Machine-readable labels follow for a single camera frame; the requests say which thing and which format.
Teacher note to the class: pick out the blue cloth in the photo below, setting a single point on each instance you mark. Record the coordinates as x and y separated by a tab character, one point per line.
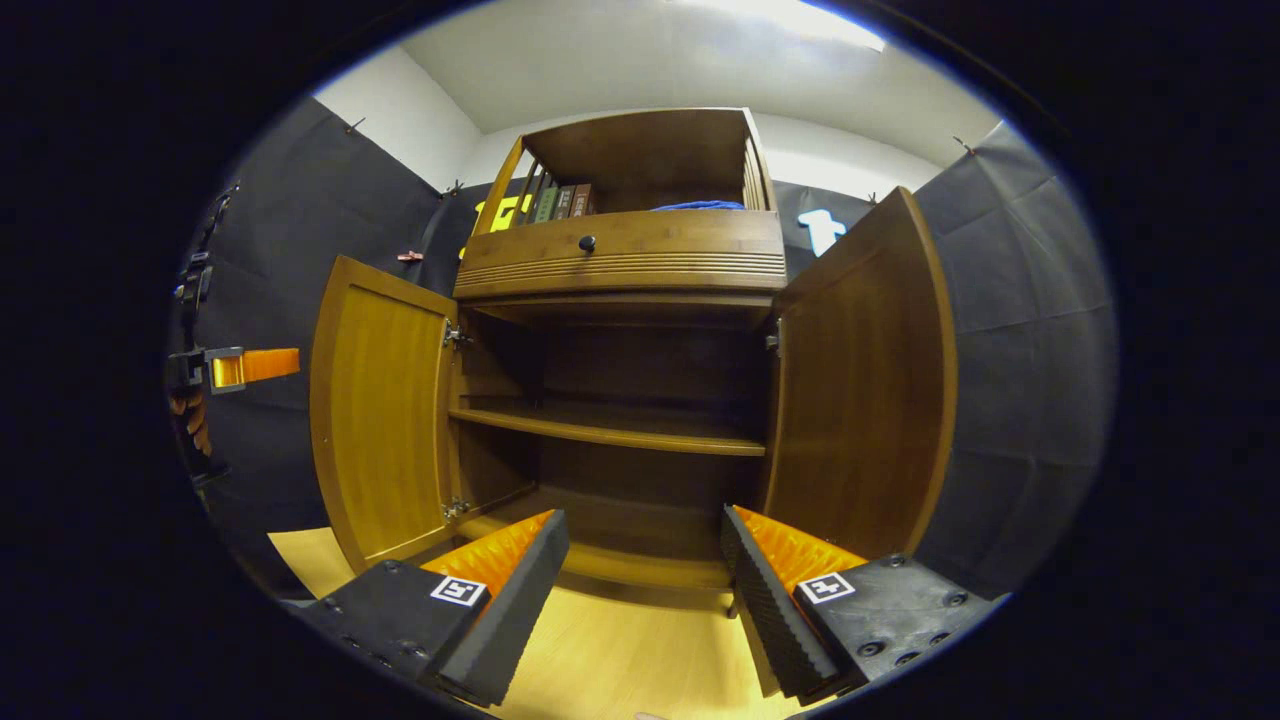
700	206

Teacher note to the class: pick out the wooden ribbed cabinet drawer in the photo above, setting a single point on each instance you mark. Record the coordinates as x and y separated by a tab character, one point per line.
680	250

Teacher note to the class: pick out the grey-brown book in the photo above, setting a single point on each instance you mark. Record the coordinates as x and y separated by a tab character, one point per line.
565	203

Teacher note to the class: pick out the brown book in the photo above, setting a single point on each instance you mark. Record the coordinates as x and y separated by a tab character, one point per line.
584	200

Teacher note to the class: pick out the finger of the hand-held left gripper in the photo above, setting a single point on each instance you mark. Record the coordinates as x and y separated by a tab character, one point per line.
265	366

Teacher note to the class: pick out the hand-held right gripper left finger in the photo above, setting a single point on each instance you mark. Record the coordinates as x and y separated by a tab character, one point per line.
520	610

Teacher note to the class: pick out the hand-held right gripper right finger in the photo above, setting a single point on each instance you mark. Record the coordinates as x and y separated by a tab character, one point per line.
765	610

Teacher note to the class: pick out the wooden cabinet door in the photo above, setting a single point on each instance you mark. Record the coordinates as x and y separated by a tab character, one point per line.
860	400
385	420

